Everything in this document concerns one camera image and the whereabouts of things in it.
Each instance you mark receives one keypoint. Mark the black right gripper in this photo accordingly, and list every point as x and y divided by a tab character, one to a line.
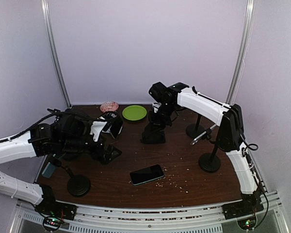
153	119

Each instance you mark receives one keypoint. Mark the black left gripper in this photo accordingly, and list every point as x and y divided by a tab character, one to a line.
105	158

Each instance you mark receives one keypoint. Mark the black triangular phone stand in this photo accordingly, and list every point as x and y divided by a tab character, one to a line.
153	134

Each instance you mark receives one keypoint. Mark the black phone teal case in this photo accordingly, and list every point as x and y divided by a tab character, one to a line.
147	174

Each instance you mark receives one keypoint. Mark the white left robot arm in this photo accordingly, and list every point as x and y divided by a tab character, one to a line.
71	132

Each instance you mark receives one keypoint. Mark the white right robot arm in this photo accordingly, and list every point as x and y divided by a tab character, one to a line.
230	139

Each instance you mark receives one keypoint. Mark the white desk phone stand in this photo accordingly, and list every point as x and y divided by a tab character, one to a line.
109	115

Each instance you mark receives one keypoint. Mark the phone on white stand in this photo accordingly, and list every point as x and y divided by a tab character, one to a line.
116	127

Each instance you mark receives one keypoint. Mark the lime green plate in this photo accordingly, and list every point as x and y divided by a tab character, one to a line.
134	112

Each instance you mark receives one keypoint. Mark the pink patterned bowl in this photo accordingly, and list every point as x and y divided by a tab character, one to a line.
109	106

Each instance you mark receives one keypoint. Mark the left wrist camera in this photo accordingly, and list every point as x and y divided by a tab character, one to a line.
99	127

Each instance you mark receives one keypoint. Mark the front aluminium rail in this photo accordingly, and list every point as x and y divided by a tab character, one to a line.
195	219

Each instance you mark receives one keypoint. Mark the right aluminium frame post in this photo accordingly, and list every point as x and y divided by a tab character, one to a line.
244	44

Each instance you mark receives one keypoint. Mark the aluminium frame post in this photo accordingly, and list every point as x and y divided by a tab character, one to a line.
244	44
53	50

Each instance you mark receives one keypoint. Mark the left aluminium frame post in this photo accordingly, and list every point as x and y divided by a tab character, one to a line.
53	50

